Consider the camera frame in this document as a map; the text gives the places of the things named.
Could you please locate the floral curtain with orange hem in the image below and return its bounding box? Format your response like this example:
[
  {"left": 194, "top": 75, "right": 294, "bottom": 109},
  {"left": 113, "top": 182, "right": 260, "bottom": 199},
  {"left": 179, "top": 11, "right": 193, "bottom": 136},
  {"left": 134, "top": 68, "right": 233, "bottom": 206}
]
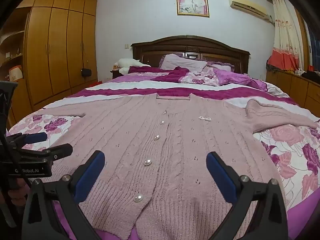
[{"left": 266, "top": 0, "right": 308, "bottom": 72}]

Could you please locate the dark wooden headboard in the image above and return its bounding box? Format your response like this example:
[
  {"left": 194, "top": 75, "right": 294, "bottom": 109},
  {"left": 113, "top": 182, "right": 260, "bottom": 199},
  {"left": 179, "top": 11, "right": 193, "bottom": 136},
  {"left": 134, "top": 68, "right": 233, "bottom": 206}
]
[{"left": 131, "top": 35, "right": 250, "bottom": 74}]

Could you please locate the small lilac ruffled pillow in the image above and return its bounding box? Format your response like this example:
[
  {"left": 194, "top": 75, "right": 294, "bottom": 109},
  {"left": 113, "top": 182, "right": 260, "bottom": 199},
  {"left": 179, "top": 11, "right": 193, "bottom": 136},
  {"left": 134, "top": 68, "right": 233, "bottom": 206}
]
[{"left": 207, "top": 61, "right": 235, "bottom": 72}]

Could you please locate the large lilac pillow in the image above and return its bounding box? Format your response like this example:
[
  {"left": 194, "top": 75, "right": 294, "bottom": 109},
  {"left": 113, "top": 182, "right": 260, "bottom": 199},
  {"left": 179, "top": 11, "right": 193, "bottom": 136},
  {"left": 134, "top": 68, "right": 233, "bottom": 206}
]
[{"left": 160, "top": 54, "right": 208, "bottom": 72}]

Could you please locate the pink knit cardigan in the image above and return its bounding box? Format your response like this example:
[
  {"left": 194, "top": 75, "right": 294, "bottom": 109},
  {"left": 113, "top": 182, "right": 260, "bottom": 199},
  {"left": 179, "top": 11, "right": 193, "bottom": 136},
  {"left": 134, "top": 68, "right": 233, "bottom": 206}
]
[{"left": 41, "top": 93, "right": 318, "bottom": 239}]

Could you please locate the wooden corner shelf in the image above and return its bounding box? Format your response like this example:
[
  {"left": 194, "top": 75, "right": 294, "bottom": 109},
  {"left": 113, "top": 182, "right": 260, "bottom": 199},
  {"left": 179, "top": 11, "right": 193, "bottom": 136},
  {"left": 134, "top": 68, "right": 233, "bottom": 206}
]
[{"left": 0, "top": 7, "right": 33, "bottom": 130}]

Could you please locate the low wooden cabinet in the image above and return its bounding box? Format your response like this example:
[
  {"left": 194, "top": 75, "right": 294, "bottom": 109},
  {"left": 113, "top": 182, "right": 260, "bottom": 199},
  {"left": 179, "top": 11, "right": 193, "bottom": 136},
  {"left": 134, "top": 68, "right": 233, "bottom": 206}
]
[{"left": 266, "top": 69, "right": 320, "bottom": 117}]

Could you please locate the white pillow on nightstand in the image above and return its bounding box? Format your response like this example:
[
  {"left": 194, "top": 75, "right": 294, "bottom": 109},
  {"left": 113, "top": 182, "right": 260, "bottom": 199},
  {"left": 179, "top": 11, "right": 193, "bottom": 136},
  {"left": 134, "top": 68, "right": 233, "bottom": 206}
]
[{"left": 115, "top": 58, "right": 152, "bottom": 75}]

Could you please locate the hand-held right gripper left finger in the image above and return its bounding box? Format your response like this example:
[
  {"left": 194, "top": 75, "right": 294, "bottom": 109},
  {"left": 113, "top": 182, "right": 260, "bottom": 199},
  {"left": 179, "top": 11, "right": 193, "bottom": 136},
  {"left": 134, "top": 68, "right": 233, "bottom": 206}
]
[{"left": 22, "top": 150, "right": 105, "bottom": 240}]

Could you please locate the framed wall photo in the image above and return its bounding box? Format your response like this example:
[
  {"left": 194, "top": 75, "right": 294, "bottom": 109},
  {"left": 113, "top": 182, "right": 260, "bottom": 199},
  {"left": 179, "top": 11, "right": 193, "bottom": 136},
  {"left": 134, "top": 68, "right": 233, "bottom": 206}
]
[{"left": 176, "top": 0, "right": 210, "bottom": 18}]

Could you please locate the folded purple quilt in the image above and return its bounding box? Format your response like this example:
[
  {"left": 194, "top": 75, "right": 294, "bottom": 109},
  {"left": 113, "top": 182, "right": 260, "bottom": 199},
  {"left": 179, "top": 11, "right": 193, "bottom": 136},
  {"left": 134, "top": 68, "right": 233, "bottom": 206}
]
[{"left": 129, "top": 61, "right": 268, "bottom": 92}]

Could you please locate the dark clothes pile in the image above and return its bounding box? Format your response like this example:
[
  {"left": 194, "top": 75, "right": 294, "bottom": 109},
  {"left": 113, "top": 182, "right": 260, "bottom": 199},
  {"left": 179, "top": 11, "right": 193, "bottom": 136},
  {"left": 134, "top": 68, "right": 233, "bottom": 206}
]
[{"left": 300, "top": 70, "right": 320, "bottom": 79}]

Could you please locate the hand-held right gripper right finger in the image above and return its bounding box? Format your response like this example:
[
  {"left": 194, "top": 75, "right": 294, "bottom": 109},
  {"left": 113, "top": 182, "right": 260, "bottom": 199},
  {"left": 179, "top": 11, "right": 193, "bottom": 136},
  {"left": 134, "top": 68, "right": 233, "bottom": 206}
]
[{"left": 205, "top": 151, "right": 289, "bottom": 240}]

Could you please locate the wooden wardrobe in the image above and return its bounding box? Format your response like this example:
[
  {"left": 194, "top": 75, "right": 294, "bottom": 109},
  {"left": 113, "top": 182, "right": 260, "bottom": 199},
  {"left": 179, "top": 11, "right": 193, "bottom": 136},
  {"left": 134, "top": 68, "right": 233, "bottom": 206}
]
[{"left": 15, "top": 0, "right": 98, "bottom": 105}]

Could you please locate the bed with floral sheet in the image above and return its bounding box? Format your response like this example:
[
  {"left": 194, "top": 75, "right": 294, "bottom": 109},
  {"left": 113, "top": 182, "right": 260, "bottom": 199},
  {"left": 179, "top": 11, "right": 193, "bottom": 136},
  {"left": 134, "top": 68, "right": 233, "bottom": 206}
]
[{"left": 5, "top": 66, "right": 320, "bottom": 240}]

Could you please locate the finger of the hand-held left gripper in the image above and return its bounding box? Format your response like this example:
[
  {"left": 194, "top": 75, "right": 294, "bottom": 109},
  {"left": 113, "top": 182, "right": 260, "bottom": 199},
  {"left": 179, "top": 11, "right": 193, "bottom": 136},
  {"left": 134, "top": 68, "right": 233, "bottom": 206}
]
[
  {"left": 6, "top": 132, "right": 48, "bottom": 147},
  {"left": 12, "top": 144, "right": 73, "bottom": 164}
]

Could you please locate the wall air conditioner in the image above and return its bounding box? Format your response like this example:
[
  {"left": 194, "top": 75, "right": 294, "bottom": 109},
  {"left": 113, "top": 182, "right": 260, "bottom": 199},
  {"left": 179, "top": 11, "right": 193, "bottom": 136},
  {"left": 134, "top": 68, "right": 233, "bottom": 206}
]
[{"left": 229, "top": 0, "right": 273, "bottom": 22}]

